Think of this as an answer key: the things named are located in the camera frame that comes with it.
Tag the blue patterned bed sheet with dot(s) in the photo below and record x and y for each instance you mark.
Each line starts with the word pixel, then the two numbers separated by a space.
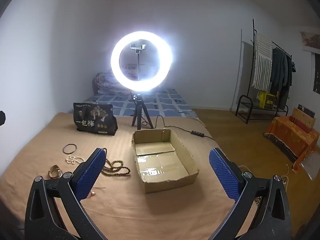
pixel 165 102

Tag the dark hanging clothes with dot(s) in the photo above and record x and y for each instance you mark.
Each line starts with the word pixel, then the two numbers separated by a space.
pixel 278 72

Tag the yellow box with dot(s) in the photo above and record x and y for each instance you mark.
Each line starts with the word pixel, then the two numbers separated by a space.
pixel 266 100

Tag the striped white cloth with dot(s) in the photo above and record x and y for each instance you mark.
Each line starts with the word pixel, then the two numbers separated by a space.
pixel 261 60

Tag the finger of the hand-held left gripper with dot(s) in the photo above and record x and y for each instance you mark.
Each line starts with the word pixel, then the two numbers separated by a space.
pixel 2 118

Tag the black tripod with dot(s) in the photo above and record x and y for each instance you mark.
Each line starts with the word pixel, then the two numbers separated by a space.
pixel 138 110

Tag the gold bangle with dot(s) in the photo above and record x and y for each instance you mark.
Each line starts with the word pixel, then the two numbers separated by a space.
pixel 53 170

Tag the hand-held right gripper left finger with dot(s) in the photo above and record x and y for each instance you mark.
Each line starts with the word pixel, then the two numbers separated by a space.
pixel 91 172

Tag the orange cloth covered table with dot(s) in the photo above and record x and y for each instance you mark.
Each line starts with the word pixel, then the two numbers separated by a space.
pixel 287 135

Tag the black clothes rack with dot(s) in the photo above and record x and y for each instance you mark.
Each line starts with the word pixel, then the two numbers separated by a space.
pixel 255 55

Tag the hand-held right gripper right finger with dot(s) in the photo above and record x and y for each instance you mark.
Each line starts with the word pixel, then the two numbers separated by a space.
pixel 223 175

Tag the clear plastic bag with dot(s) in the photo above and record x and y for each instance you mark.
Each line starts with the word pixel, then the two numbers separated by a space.
pixel 310 165

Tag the wall poster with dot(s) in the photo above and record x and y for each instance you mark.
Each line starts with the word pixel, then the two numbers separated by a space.
pixel 311 41

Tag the brown cardboard carton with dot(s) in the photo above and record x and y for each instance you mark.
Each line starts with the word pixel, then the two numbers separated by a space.
pixel 303 120

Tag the folded floral quilt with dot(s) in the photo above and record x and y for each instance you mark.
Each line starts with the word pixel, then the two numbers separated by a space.
pixel 102 82

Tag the cardboard box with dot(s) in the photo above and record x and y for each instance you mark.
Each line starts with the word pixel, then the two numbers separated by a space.
pixel 160 160

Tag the phone holder clamp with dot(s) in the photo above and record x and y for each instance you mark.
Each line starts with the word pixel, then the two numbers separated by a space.
pixel 137 46

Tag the black snack bag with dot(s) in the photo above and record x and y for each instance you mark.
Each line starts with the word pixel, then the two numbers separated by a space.
pixel 95 120

